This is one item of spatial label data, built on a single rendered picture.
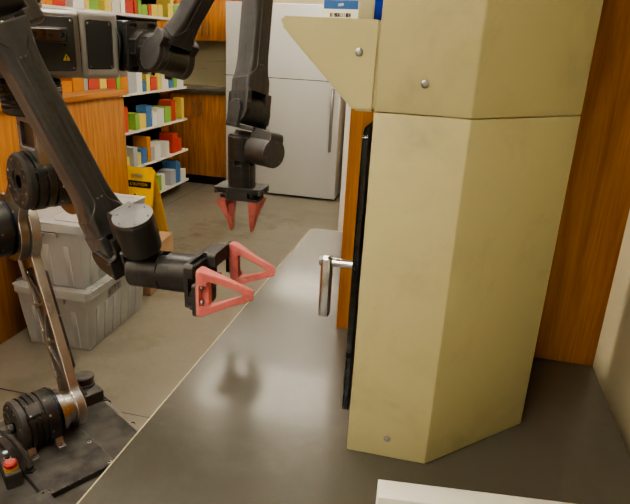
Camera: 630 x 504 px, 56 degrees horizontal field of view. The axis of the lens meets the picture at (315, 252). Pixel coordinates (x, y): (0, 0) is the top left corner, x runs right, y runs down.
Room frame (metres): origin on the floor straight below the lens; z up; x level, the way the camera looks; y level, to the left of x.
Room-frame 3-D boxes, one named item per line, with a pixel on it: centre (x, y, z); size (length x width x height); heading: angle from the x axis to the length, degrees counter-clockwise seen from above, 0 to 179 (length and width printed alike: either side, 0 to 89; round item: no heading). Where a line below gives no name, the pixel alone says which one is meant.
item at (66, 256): (2.83, 1.19, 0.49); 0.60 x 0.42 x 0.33; 168
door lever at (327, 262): (0.76, -0.03, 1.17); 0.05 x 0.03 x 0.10; 77
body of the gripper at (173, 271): (0.80, 0.18, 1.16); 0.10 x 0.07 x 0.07; 167
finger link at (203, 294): (0.75, 0.12, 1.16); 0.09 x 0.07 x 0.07; 77
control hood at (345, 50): (0.87, -0.04, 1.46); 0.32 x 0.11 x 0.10; 168
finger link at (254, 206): (1.21, 0.15, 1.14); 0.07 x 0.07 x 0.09; 78
